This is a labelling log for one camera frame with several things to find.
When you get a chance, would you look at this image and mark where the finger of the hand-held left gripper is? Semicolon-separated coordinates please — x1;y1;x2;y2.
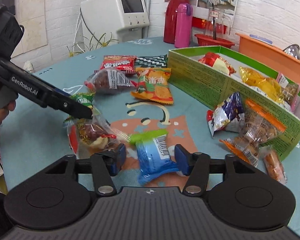
44;86;93;120

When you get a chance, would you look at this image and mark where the blue packet with green edge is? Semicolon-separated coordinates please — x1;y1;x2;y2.
129;129;180;186

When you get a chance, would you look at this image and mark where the white machine with screen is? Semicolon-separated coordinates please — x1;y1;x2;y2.
80;0;151;43

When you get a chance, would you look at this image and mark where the red wall sticker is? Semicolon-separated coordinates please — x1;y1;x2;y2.
191;16;232;34

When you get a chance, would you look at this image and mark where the red cartoon snack packet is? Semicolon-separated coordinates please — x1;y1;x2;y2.
100;55;137;77

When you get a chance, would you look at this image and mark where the green cardboard box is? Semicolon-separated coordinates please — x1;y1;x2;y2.
167;45;300;162

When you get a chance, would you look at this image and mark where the glass pitcher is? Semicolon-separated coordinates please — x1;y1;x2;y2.
204;7;233;40

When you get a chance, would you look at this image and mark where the clear packet of red dates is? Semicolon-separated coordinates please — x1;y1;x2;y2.
84;68;138;96
66;115;132;157

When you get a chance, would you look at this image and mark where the green pea packet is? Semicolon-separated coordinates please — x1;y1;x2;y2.
69;92;97;112

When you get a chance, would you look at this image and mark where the orange clear biscuit packet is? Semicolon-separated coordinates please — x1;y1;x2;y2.
219;137;261;168

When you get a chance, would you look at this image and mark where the orange plastic tub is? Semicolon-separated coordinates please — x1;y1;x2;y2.
235;32;300;87

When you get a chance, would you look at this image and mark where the blue white red packet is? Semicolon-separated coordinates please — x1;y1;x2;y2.
206;92;246;138

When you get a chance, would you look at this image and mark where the steel bowl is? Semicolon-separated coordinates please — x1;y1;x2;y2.
283;44;300;61

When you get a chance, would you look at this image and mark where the red plastic basin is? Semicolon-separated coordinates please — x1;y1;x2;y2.
194;33;236;50

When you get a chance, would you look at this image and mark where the orange chips packet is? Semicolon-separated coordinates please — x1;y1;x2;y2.
130;67;175;105

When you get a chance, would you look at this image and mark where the pink snack packet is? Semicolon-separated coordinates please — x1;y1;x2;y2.
276;72;300;113

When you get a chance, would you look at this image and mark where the teal printed tablecloth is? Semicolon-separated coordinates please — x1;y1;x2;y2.
0;36;300;233

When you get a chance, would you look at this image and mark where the large yellow packet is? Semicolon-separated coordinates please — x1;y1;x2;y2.
255;77;285;103

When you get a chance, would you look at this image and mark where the thin-leaf potted plant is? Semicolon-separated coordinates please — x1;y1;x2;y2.
67;30;119;58

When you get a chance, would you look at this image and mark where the dark stirring stick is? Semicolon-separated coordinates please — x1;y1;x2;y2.
211;2;218;40

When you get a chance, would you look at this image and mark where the red thermos jug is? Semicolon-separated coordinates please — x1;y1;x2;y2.
163;0;191;44

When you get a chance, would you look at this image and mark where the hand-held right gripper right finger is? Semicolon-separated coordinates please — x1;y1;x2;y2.
174;144;259;196

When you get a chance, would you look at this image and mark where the clear packet with orange strip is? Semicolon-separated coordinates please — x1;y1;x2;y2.
240;98;287;147

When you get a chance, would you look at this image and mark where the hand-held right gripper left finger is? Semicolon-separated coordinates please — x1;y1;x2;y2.
44;144;127;197

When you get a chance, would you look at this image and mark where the blue plastic lid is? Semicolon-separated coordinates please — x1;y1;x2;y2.
249;34;273;44

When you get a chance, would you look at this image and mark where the red and yellow packet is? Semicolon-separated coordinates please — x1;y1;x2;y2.
198;52;237;76

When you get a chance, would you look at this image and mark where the small brown cake packet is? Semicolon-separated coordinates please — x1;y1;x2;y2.
261;145;288;185

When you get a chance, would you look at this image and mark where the pink thermos bottle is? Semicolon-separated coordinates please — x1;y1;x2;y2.
174;3;193;49

